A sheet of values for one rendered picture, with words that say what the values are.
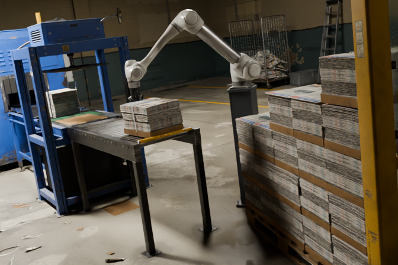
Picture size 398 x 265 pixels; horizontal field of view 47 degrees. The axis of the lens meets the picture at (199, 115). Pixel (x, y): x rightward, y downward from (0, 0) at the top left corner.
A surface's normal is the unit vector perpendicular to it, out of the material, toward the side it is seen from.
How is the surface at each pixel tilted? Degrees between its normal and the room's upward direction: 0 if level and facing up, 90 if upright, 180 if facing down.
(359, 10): 90
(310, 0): 90
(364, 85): 90
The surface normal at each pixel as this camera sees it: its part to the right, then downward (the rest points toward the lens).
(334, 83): -0.94, 0.17
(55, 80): 0.57, 0.07
